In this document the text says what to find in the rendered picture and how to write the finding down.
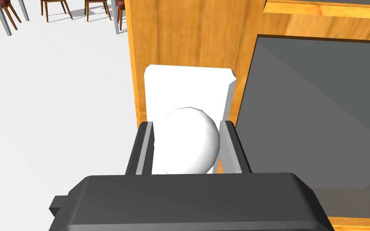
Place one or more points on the wooden door with glass panel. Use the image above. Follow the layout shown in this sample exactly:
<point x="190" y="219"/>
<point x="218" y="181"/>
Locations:
<point x="300" y="96"/>

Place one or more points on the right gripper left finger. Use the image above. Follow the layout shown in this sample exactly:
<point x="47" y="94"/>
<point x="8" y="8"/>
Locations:
<point x="141" y="150"/>

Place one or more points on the grey legged table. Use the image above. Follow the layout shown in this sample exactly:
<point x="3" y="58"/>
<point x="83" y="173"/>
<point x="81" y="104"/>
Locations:
<point x="8" y="16"/>

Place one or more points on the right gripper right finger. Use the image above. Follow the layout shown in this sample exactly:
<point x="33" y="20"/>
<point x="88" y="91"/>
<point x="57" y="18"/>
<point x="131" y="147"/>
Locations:
<point x="233" y="150"/>

